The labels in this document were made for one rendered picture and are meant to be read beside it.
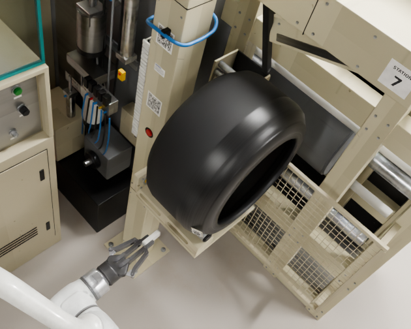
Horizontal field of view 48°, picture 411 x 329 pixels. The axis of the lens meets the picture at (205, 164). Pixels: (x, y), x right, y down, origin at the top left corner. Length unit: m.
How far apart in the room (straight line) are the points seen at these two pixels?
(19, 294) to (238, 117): 0.76
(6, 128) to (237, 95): 0.90
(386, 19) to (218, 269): 1.79
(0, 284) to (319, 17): 1.10
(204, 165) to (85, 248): 1.46
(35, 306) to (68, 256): 1.41
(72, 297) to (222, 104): 0.73
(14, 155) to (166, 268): 1.15
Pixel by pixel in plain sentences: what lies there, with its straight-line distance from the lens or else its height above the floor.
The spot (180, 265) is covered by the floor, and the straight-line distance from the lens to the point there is 2.70.
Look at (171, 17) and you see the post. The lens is 1.44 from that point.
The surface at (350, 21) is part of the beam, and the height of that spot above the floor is 1.75.
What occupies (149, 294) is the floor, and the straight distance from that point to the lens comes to 2.61.
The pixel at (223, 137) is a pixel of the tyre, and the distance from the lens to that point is 1.36.
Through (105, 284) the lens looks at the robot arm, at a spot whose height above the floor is 1.01.
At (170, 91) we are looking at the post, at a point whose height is 1.33.
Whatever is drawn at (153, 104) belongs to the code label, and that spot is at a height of 1.22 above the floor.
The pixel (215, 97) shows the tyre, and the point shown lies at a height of 1.46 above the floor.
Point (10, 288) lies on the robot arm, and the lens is 1.27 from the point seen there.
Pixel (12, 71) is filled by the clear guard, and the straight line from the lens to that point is 1.69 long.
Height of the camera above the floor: 2.41
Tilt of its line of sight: 51 degrees down
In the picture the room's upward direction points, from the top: 19 degrees clockwise
